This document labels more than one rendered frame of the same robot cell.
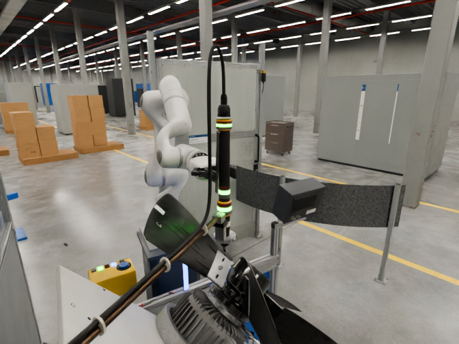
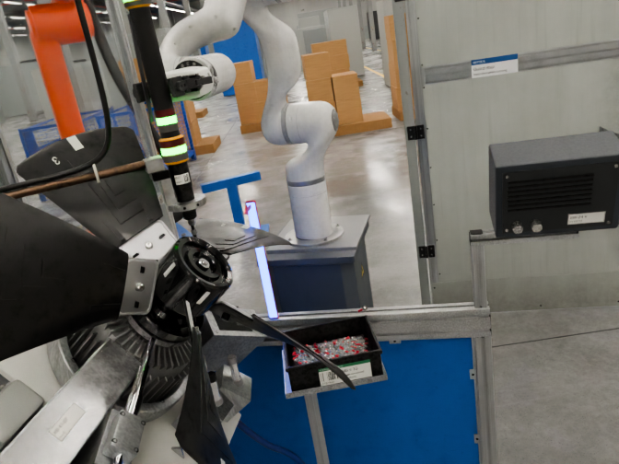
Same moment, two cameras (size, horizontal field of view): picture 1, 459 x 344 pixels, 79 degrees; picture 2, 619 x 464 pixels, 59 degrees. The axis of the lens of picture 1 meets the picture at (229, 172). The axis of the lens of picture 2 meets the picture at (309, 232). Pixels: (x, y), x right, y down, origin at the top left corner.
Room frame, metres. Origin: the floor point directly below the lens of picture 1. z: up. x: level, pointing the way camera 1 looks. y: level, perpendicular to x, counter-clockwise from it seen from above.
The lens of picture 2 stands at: (0.24, -0.82, 1.56)
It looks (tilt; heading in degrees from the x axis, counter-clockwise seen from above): 20 degrees down; 45
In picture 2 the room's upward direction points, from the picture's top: 10 degrees counter-clockwise
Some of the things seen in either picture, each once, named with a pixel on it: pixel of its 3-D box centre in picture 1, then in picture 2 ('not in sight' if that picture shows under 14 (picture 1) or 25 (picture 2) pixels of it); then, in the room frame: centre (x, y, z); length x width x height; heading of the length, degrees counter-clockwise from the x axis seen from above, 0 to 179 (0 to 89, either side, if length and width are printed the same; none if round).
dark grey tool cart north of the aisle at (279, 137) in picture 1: (279, 138); not in sight; (7.72, -1.40, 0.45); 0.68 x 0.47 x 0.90; 46
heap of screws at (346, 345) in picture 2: not in sight; (332, 357); (1.04, -0.03, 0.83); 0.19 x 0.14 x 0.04; 138
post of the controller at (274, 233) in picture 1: (274, 238); (478, 269); (1.36, -0.25, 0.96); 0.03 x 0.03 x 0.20; 32
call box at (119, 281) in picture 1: (113, 280); not in sight; (0.93, 0.46, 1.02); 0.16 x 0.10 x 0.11; 122
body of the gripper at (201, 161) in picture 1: (206, 166); (182, 82); (0.87, 0.07, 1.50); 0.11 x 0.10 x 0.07; 32
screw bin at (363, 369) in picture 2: not in sight; (331, 353); (1.03, -0.03, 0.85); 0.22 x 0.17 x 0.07; 138
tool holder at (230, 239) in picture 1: (223, 225); (175, 180); (0.77, 0.02, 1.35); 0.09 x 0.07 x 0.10; 157
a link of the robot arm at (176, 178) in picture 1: (172, 184); (310, 142); (1.44, 0.31, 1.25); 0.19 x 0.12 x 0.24; 114
